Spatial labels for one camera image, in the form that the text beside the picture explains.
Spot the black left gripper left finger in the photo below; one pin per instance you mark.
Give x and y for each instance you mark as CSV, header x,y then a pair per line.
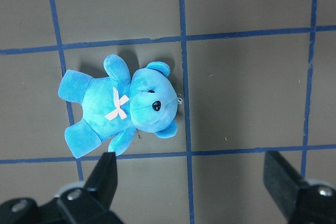
x,y
89,203

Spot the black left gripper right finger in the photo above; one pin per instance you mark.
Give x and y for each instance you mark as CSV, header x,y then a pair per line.
x,y
299,200

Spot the blue teddy bear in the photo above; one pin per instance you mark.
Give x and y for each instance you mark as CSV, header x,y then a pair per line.
x,y
117,106

